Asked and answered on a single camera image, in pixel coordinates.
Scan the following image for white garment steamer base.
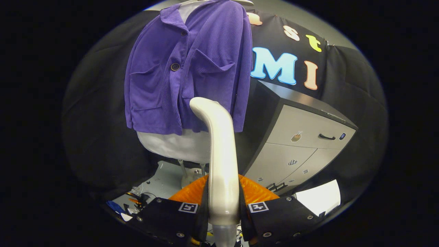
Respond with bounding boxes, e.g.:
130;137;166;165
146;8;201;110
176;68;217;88
181;170;206;188

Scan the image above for white garment steamer head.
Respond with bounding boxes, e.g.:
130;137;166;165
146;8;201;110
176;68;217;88
189;97;240;226

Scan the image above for grey cabinet with black top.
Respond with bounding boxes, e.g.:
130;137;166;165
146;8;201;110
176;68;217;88
237;80;359;197

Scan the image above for purple button jacket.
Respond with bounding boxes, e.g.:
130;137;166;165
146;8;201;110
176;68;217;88
124;0;253;136

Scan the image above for blue floor item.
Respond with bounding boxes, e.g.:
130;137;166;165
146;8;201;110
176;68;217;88
106;201;126;215

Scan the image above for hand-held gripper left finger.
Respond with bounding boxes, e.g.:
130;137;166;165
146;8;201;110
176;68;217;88
135;174;210;247

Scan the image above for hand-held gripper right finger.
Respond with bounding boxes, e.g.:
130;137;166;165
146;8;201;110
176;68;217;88
237;174;324;247

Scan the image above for white paper sheet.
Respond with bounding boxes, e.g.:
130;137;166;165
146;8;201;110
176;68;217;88
295;179;342;217

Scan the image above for white garment steamer hose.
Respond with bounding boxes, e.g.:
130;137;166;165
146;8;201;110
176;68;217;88
212;223;238;247

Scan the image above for white padded ironing form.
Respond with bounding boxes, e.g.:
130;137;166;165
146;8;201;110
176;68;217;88
137;1;211;164

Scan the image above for cream clothes hanger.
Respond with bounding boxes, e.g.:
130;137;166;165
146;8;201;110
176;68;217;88
180;0;254;5

